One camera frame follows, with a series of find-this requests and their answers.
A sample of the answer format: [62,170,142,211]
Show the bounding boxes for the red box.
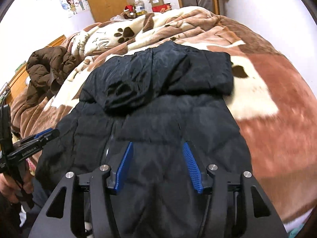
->
[152,4,173,13]

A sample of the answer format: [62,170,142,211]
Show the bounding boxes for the brown puffer jacket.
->
[25,46,80,106]

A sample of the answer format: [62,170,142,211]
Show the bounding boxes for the black puffer jacket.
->
[36,41,253,238]

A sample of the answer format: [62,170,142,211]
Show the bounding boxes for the teal plastic bag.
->
[285,226,306,238]

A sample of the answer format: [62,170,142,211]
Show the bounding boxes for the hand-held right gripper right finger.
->
[182,141,289,238]

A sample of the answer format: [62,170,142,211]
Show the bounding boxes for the person's left hand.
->
[0,172,34,205]

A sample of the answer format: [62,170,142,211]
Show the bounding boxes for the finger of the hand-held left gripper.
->
[7,130,60,159]
[19,128,56,145]

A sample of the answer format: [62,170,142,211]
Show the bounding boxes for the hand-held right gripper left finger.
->
[28,141,134,238]

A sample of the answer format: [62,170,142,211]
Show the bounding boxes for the person's left leg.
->
[30,178,53,210]

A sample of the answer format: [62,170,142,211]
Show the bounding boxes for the cartoon wall sticker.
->
[37,0,86,15]

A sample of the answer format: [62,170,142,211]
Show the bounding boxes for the plush toy with santa hat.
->
[123,5,137,19]

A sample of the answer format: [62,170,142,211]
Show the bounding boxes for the wooden wardrobe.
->
[81,0,135,23]

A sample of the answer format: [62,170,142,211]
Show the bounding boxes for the paw print fleece blanket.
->
[10,5,317,231]

